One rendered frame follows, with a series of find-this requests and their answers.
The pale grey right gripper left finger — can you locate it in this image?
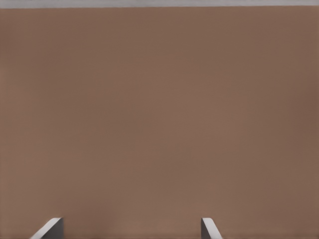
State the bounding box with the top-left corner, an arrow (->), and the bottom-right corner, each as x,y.
30,217 -> 64,239

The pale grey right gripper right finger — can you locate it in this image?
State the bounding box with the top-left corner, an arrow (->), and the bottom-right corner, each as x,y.
201,217 -> 223,239

